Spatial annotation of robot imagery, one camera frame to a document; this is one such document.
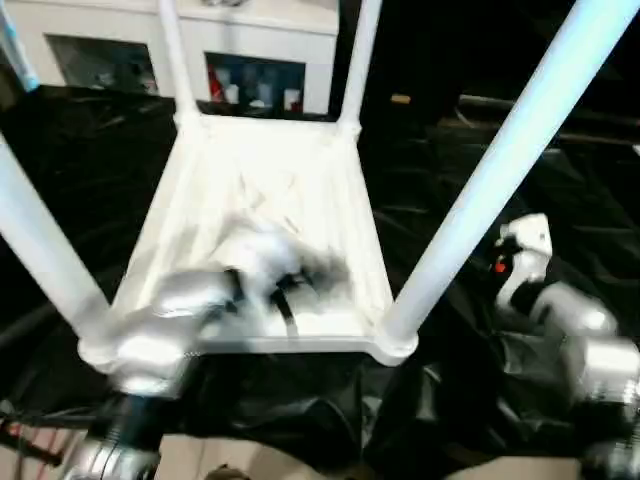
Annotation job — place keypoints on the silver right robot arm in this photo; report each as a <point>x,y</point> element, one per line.
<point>590,330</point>

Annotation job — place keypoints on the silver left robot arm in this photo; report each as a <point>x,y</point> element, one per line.
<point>175,310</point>

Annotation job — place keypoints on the black plastic mat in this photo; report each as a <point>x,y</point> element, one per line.
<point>550,200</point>

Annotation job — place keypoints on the long black bar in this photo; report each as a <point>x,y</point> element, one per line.
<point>550,112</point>

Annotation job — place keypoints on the white cup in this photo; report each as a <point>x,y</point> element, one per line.
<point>292,101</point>
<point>233,94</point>

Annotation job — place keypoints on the small tan label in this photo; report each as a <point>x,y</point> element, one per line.
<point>401,98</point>

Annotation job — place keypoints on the red packet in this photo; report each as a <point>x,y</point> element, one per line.
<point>216,85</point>

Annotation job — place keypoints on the dark grey robot foot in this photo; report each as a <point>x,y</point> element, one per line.
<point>226,473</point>

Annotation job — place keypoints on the white cabinet with glass doors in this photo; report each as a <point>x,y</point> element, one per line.
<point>125,25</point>

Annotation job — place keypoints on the black metal floor stand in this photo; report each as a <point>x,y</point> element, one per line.
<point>30,442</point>

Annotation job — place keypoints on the grey metal rack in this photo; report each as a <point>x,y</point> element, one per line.
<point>17,55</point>

